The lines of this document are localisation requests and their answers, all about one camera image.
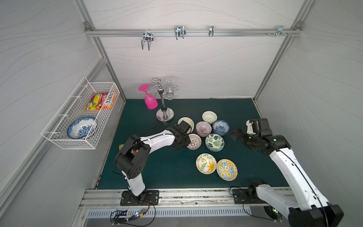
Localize white lattice bowl front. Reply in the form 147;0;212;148
187;133;202;150

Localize white lattice bowl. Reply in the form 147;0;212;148
187;133;202;150
202;111;217;124

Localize cream bowl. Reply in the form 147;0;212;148
178;117;195;134

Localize pink striped bowl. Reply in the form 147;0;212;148
195;121;212;133
197;132;210;137

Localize green leaf bowl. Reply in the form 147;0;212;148
206;145;224;152
205;133;225;147

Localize blue white bowl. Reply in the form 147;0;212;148
67;117;97;140
212;120;230;132

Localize blue patterned bowl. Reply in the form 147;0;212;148
213;130;229;136

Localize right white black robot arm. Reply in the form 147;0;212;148
230;128;344;227

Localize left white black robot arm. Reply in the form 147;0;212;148
114;122;192;201

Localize chrome glass holder stand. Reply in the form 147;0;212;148
151;78;175;123

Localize yellow leaf patterned bowl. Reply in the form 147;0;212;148
196;153;217;175

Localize white lattice bowl back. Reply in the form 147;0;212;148
202;111;217;124

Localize dark green table mat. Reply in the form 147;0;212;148
98;99;287;190

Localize blue yellow floral bowl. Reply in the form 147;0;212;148
216;159;238;181

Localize clear wine glass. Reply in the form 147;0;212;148
166;78;179;101

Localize pink plastic wine glass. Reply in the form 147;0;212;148
139;84;158;110

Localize colourful snack packet in basket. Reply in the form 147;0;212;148
83;91;119;111

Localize blue white bowl in basket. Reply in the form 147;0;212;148
67;117;97;140

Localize aluminium top crossbar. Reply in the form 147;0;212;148
85;28;303;38

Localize metal double hook left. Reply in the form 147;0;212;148
141;32;154;51

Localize metal double hook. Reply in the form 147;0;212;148
174;26;186;40
141;32;154;51

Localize metal double hook middle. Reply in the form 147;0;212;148
174;26;186;40

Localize small metal hook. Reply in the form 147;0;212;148
209;26;214;37

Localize metal hook right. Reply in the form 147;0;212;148
266;26;292;37

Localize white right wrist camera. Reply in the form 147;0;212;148
246;118;273;138

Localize right black cable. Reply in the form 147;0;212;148
229;185;283;222

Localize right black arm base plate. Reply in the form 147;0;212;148
232;188;265;204

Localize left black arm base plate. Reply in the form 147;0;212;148
120;190;159;206

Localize left black cable with board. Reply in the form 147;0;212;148
110;197;157;227

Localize white wire wall basket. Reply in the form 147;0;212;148
41;78;120;149

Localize aluminium front mounting rail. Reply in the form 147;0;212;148
79;186;301;210

